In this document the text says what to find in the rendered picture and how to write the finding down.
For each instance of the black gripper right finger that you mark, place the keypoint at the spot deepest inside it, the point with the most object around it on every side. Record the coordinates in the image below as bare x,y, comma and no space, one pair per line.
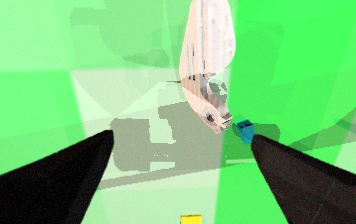
307,190

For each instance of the light blue rectangular block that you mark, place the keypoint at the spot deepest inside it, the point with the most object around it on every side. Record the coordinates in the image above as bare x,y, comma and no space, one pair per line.
246,129

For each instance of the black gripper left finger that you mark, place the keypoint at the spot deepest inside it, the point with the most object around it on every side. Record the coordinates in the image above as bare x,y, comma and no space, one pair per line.
58,188

